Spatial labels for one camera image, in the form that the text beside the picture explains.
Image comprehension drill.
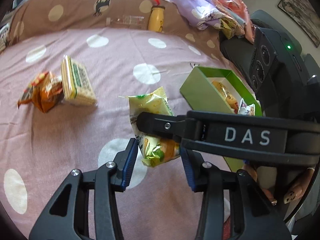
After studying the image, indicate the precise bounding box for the white Diovo snack bag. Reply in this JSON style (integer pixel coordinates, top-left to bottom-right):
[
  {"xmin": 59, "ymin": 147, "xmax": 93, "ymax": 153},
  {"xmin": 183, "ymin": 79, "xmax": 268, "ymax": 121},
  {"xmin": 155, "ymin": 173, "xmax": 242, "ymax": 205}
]
[{"xmin": 238, "ymin": 98, "xmax": 255, "ymax": 116}]

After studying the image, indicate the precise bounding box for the yellow rice cracker bag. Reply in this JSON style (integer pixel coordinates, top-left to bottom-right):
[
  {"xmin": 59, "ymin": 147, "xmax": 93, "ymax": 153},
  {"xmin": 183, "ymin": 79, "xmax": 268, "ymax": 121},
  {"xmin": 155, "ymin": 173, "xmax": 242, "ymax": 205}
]
[{"xmin": 212, "ymin": 81, "xmax": 239, "ymax": 114}]

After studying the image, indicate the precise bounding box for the yellow green corn snack bag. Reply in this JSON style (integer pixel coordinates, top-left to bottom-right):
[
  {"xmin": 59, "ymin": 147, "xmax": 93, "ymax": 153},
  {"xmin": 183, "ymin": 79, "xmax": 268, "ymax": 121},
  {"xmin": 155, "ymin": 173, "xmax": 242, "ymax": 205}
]
[{"xmin": 128, "ymin": 87, "xmax": 180, "ymax": 167}]

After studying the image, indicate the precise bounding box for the person right hand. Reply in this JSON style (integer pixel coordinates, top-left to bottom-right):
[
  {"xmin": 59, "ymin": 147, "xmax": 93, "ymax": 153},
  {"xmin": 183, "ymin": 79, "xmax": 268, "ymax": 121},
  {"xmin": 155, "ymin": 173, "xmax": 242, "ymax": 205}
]
[{"xmin": 242, "ymin": 163, "xmax": 315, "ymax": 205}]

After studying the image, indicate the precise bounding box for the green cardboard box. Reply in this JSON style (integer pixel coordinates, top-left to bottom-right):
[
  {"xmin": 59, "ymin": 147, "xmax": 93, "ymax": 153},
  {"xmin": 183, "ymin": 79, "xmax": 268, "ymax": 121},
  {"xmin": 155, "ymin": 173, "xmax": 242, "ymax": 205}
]
[{"xmin": 179, "ymin": 66, "xmax": 263, "ymax": 173}]

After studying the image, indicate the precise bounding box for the grey sofa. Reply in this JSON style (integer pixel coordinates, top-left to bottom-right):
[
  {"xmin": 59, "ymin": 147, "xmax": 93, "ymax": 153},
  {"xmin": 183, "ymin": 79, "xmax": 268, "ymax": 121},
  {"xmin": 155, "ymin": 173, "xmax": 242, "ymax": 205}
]
[{"xmin": 220, "ymin": 10, "xmax": 319, "ymax": 85}]

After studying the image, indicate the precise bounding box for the yellow patterned cloth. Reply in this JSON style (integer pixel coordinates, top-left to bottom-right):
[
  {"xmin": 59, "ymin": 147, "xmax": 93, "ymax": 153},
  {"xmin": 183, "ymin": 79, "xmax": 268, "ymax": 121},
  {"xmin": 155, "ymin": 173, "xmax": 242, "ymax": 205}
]
[{"xmin": 220, "ymin": 17, "xmax": 245, "ymax": 39}]

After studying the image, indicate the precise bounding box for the pink polka dot sheet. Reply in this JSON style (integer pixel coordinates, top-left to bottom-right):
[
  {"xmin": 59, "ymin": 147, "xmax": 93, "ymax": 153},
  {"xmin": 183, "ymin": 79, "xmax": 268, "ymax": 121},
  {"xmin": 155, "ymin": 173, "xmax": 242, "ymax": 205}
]
[{"xmin": 1, "ymin": 28, "xmax": 238, "ymax": 239}]

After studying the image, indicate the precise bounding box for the orange mushroom snack bag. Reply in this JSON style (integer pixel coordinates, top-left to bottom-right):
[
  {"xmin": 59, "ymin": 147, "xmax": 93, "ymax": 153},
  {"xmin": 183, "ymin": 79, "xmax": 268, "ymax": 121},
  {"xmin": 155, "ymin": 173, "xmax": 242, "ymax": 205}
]
[{"xmin": 17, "ymin": 71, "xmax": 63, "ymax": 113}]

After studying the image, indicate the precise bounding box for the yellow wafer biscuit pack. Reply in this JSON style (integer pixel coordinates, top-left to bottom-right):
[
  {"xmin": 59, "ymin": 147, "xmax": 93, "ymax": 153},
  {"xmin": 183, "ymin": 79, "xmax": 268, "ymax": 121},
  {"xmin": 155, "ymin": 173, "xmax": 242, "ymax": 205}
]
[{"xmin": 61, "ymin": 55, "xmax": 97, "ymax": 106}]

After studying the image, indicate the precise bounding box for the pink orange folded cloth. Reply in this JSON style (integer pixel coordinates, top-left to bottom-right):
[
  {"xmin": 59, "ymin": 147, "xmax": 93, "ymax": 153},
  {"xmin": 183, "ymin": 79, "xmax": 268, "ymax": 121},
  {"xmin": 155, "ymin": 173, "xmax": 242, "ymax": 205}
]
[{"xmin": 211, "ymin": 0, "xmax": 255, "ymax": 44}]

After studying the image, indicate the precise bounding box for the purple folded cloth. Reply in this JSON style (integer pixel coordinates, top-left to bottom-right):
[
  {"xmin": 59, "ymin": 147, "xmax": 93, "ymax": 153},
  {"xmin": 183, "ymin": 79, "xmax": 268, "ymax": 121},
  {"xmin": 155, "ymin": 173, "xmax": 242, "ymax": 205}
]
[{"xmin": 170, "ymin": 0, "xmax": 223, "ymax": 30}]

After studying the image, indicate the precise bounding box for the framed landscape painting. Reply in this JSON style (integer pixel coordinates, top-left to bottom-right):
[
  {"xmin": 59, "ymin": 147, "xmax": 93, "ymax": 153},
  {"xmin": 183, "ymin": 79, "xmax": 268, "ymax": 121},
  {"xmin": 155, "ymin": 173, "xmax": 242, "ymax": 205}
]
[{"xmin": 278, "ymin": 0, "xmax": 319, "ymax": 48}]

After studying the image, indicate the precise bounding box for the clear plastic water bottle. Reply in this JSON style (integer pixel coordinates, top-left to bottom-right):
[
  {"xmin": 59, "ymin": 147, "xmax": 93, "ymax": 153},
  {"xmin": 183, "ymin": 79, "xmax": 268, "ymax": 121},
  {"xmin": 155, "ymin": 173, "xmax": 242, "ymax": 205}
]
[{"xmin": 105, "ymin": 15, "xmax": 145, "ymax": 29}]

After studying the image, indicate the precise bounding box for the white black crumpled cloth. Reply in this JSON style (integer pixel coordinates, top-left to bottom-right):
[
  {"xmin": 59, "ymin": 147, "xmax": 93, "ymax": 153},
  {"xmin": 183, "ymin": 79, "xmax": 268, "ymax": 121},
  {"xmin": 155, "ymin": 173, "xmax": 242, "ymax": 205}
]
[{"xmin": 0, "ymin": 23, "xmax": 10, "ymax": 53}]

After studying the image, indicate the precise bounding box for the brown polka dot bolster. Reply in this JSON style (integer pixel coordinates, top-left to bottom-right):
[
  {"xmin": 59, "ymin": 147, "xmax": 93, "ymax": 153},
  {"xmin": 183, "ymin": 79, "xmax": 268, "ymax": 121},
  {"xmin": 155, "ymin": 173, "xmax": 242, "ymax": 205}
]
[{"xmin": 1, "ymin": 0, "xmax": 225, "ymax": 66}]

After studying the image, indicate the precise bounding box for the black camera unit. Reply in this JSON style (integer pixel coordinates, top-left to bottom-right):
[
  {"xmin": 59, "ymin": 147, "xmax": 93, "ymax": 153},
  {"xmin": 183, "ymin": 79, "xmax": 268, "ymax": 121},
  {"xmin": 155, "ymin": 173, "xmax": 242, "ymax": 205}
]
[{"xmin": 249, "ymin": 28, "xmax": 319, "ymax": 123}]

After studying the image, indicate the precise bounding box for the yellow bottle red strap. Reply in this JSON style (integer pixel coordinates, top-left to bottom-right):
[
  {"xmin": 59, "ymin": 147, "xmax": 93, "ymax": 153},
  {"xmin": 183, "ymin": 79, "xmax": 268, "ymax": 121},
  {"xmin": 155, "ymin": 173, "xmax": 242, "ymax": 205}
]
[{"xmin": 147, "ymin": 0, "xmax": 166, "ymax": 33}]

